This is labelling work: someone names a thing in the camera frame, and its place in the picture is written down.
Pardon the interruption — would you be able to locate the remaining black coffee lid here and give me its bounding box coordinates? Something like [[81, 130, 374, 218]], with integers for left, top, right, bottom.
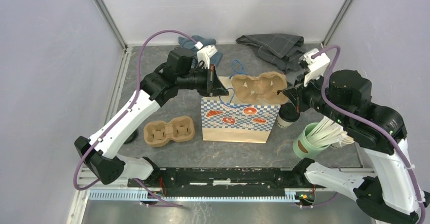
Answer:
[[124, 130, 138, 144]]

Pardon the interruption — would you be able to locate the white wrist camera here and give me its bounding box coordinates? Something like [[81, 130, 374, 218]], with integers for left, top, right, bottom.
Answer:
[[194, 42, 218, 69], [299, 48, 331, 87]]

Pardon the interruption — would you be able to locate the checkered paper takeout bag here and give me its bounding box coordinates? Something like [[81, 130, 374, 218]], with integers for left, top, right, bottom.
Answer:
[[200, 59, 281, 143]]

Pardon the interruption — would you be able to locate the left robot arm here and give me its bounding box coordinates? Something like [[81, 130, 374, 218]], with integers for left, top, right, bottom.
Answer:
[[74, 45, 229, 187]]

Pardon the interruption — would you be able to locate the green cup holder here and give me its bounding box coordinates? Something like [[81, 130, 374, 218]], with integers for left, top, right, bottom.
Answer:
[[293, 122, 329, 159]]

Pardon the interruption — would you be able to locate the grey plaid cloth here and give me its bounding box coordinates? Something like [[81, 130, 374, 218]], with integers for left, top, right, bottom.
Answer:
[[236, 33, 305, 72]]

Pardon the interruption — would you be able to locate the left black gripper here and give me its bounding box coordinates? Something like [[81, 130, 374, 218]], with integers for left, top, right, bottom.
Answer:
[[177, 65, 229, 98]]

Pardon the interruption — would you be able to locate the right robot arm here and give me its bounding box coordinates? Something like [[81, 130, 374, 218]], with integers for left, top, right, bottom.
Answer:
[[283, 70, 429, 223]]

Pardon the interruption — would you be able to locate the blue cloth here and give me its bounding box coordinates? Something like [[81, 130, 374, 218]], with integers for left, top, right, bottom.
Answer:
[[178, 35, 223, 66]]

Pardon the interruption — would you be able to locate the brown cardboard cup carrier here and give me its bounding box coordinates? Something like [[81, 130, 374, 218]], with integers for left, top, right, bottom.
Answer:
[[144, 116, 195, 147]]

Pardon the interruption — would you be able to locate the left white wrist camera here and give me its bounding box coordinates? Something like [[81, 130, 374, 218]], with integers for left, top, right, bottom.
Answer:
[[194, 42, 218, 69]]

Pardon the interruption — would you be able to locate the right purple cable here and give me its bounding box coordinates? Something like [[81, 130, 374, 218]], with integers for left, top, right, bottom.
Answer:
[[300, 44, 427, 224]]

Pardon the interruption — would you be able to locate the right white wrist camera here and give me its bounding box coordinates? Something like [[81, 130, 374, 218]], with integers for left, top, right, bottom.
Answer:
[[299, 48, 331, 87]]

